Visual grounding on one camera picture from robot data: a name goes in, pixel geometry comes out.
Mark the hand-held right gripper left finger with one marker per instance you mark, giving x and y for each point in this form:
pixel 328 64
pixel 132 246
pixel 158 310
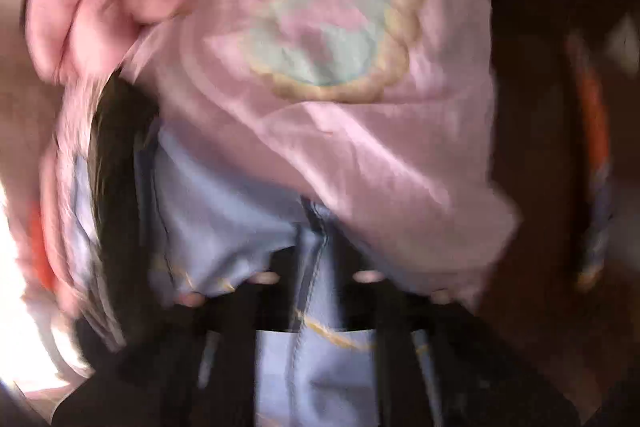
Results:
pixel 227 322

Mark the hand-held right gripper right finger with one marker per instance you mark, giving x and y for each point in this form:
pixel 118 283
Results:
pixel 400 322

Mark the black puffer jacket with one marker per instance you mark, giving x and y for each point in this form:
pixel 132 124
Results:
pixel 120 187

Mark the blue striped sheet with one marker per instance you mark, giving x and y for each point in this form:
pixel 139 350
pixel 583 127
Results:
pixel 215 217

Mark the pink printed bed sheet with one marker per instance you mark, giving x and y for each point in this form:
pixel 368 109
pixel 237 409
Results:
pixel 350 132

